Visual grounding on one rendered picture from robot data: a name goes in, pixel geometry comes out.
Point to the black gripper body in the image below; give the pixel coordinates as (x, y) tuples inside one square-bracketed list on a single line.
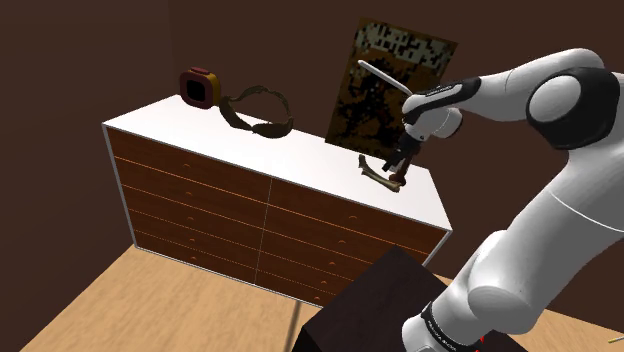
[(403, 150)]

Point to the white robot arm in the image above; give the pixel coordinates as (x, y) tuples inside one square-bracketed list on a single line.
[(560, 204)]

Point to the olive bone-shaped thing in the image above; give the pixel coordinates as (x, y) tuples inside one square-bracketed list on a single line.
[(374, 174)]

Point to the white thin rod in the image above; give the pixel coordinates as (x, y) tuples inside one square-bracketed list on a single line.
[(385, 77)]

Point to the brown white-topped chest of drawers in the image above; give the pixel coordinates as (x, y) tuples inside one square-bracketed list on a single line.
[(302, 156)]

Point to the dark robot stand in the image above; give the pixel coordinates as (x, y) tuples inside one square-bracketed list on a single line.
[(370, 302)]

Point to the red and yellow alarm clock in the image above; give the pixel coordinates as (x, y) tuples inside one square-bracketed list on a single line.
[(210, 88)]

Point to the yellow thin stick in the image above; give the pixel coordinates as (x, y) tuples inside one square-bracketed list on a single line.
[(616, 339)]

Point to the brown pixelated wall picture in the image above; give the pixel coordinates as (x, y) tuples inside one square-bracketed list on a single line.
[(370, 97)]

